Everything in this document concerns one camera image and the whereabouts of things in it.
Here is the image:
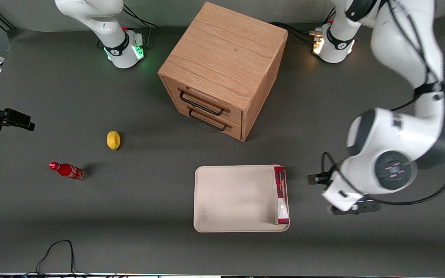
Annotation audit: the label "red cookie box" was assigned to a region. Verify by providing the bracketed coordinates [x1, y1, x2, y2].
[274, 166, 290, 225]

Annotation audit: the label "beige plastic tray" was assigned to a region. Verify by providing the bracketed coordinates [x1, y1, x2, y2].
[194, 165, 290, 233]

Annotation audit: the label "red cola bottle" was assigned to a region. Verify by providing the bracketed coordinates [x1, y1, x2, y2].
[49, 162, 88, 181]

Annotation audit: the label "yellow lemon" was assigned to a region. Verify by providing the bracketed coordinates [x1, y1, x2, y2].
[107, 131, 121, 150]

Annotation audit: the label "wooden drawer front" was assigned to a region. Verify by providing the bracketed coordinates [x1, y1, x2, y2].
[163, 76, 243, 127]
[170, 98, 243, 140]

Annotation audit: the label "wooden drawer cabinet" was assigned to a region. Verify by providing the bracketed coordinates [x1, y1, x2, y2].
[158, 2, 289, 142]

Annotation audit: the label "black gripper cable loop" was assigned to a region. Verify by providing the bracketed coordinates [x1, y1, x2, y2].
[321, 151, 341, 176]

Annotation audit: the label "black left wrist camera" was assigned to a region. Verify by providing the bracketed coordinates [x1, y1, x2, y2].
[331, 201, 381, 216]

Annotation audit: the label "long black arm cable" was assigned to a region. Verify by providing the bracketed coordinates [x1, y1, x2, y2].
[369, 0, 445, 206]

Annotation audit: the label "black drawer handle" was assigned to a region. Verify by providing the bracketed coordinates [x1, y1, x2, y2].
[188, 108, 228, 132]
[179, 90, 225, 116]

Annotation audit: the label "thin black table cable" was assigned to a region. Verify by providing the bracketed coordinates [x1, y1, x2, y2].
[35, 239, 92, 277]

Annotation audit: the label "black left arm base cables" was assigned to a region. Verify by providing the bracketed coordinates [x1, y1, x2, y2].
[270, 22, 321, 44]

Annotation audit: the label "black right arm base cable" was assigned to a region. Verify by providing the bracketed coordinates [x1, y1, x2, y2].
[123, 5, 160, 47]

